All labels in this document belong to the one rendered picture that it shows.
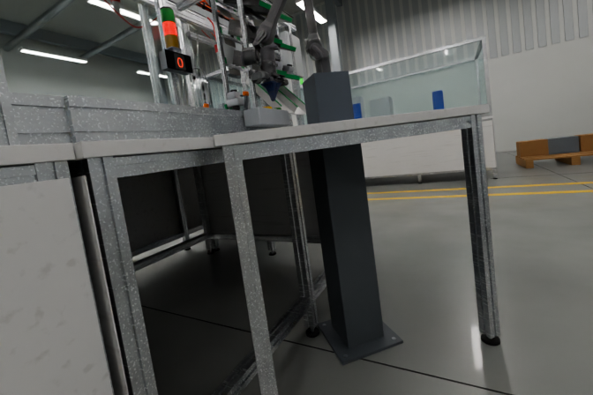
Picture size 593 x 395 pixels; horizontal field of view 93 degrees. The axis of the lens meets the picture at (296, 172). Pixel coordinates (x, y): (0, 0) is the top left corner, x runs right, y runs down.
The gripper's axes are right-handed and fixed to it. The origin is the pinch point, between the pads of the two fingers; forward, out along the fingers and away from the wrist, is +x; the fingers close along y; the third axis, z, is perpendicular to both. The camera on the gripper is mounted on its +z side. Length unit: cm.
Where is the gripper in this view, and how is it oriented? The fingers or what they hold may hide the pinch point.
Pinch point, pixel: (272, 93)
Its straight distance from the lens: 119.0
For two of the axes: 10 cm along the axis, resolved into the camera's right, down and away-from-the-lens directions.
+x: 1.2, 9.9, 0.8
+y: -4.7, 1.3, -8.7
